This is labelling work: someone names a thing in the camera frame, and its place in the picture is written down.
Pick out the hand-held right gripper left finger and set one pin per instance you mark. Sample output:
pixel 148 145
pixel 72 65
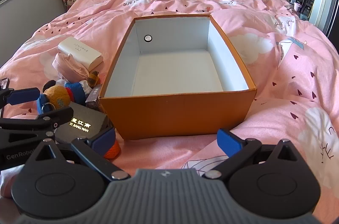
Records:
pixel 103 139

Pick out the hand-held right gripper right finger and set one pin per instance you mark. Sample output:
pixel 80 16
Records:
pixel 228 143

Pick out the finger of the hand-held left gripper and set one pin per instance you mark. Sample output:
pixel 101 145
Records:
pixel 25 96
pixel 47 119

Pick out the orange cardboard box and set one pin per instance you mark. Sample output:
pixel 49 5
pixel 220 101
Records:
pixel 172 115

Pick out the orange knitted ball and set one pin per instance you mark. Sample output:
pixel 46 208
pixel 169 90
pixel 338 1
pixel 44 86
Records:
pixel 114 150

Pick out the orange bear plush toy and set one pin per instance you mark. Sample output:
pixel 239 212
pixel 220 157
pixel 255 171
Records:
pixel 57 98

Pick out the black box with gold print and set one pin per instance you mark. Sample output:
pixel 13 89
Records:
pixel 79 114

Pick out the small dark box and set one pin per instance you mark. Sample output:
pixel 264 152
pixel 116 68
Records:
pixel 94 98

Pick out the pink fabric pouch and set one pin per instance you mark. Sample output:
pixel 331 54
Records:
pixel 69 68

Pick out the white rectangular box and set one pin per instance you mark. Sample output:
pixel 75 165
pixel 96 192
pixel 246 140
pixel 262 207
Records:
pixel 79 52

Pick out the pink cup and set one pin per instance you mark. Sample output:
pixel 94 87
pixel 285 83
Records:
pixel 297 6

